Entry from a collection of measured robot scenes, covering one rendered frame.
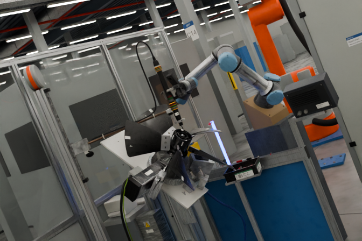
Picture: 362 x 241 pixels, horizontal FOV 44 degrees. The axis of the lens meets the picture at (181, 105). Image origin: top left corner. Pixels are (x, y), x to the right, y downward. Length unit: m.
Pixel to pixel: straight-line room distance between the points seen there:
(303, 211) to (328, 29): 1.76
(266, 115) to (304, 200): 0.61
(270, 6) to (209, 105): 1.92
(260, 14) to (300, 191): 3.92
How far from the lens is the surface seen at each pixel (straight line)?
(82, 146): 2.83
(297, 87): 2.75
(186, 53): 7.35
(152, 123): 2.86
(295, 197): 3.08
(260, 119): 3.21
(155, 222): 2.85
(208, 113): 7.34
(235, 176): 2.88
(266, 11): 6.57
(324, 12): 4.19
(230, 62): 2.87
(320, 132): 6.48
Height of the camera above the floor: 1.54
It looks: 3 degrees down
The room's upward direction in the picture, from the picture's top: 22 degrees counter-clockwise
